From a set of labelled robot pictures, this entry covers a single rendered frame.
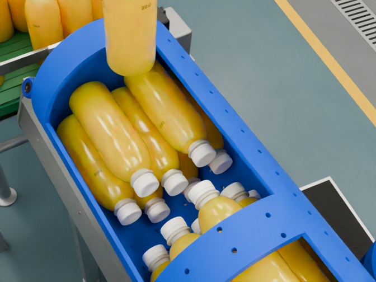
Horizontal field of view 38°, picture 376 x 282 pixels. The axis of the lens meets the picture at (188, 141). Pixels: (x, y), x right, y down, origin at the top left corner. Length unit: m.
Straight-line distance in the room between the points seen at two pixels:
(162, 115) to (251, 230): 0.29
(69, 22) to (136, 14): 0.54
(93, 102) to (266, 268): 0.40
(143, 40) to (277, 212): 0.29
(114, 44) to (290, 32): 2.08
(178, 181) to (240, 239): 0.23
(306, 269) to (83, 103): 0.44
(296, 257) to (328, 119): 1.73
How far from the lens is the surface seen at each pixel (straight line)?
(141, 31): 0.75
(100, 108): 0.91
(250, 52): 2.65
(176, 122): 0.88
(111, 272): 1.06
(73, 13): 1.23
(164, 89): 0.92
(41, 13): 1.20
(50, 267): 2.03
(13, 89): 1.28
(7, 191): 2.11
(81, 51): 0.89
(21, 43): 1.38
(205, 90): 0.85
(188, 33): 1.45
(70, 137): 0.96
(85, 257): 1.75
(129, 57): 0.78
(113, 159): 0.86
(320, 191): 2.08
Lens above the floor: 1.85
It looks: 54 degrees down
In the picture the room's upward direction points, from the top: 7 degrees clockwise
